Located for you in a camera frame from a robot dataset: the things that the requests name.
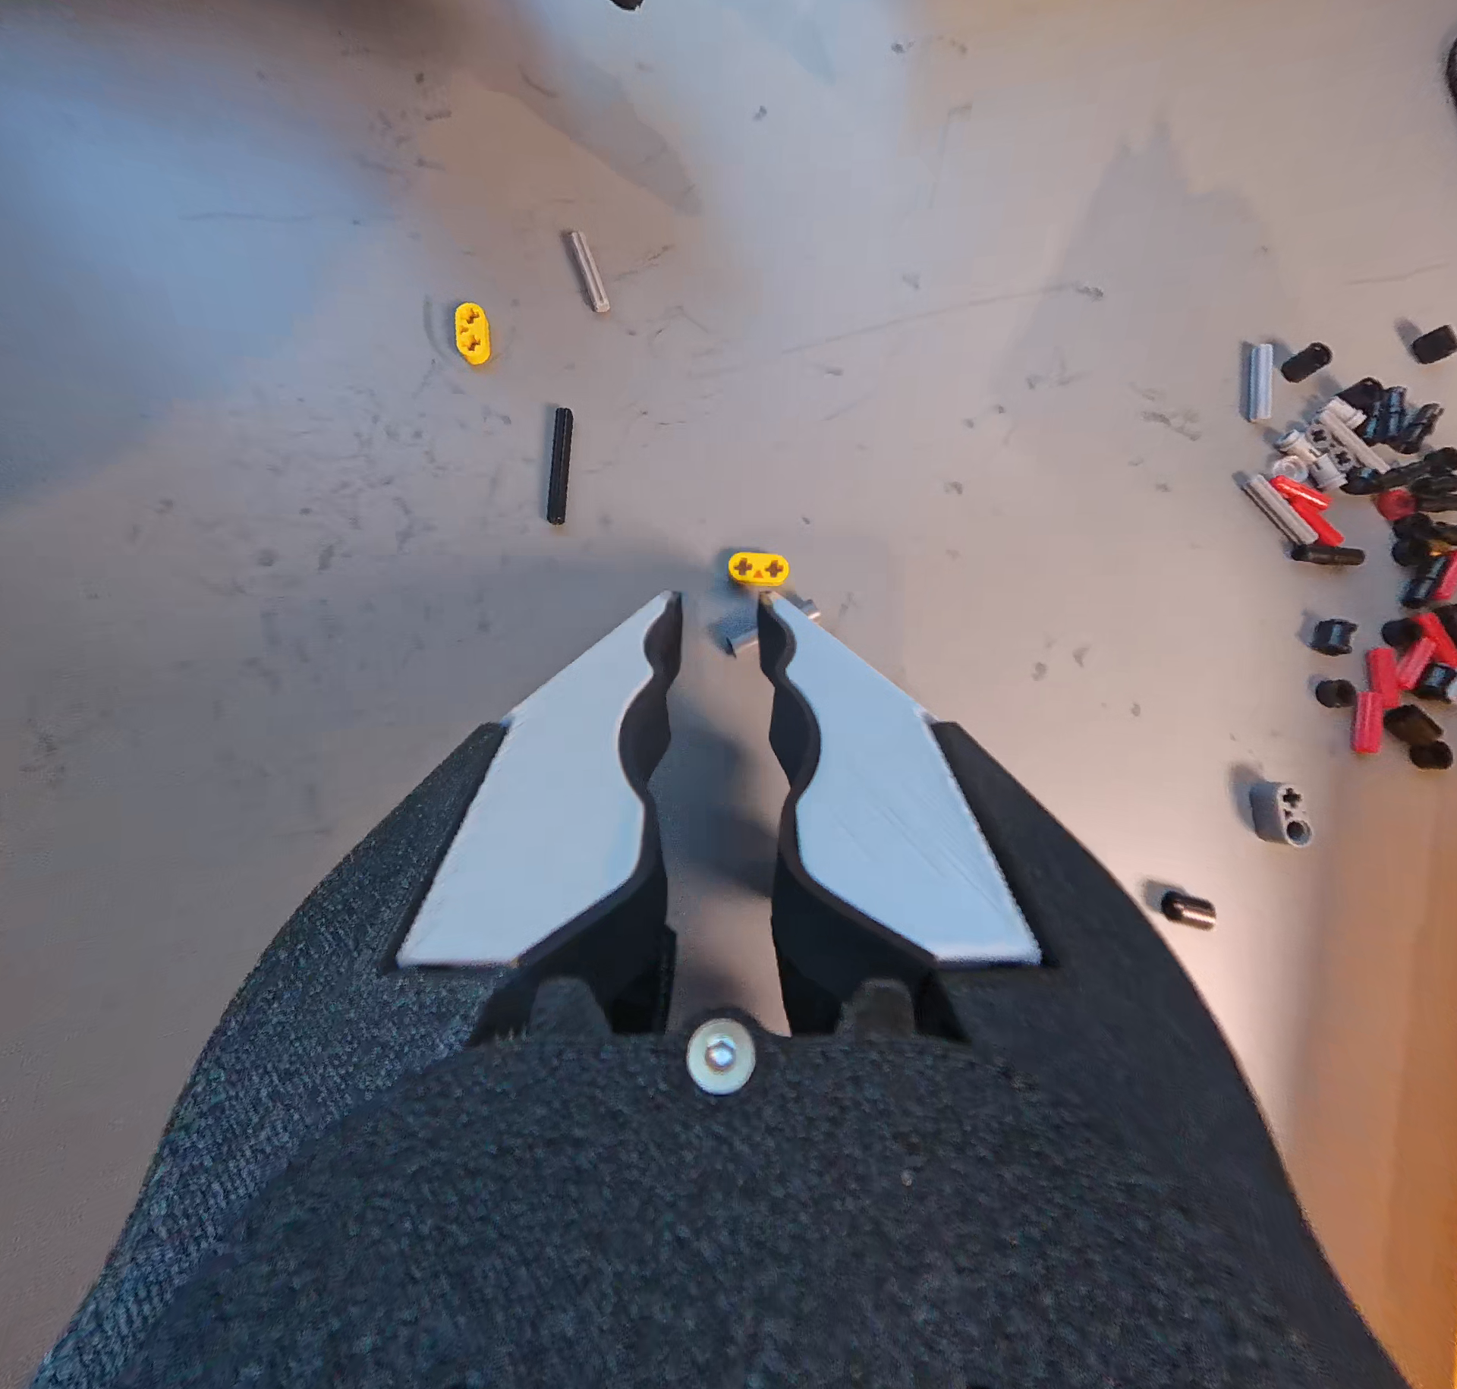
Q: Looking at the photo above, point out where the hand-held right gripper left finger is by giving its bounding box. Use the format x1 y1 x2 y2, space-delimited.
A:
396 590 685 970

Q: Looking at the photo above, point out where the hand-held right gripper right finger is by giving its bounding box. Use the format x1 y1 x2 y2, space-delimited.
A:
757 591 1046 969

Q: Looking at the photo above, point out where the dark grey toy brick connector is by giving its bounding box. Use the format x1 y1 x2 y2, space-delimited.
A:
718 590 824 658

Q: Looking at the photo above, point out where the grey desk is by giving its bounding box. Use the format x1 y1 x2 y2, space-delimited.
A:
0 0 1457 1389

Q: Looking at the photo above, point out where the small grey toy brick connector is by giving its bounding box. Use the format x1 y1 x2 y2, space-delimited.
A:
1250 778 1315 848

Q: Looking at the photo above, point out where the pile of black red pins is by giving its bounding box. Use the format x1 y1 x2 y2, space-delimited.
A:
1240 368 1457 775

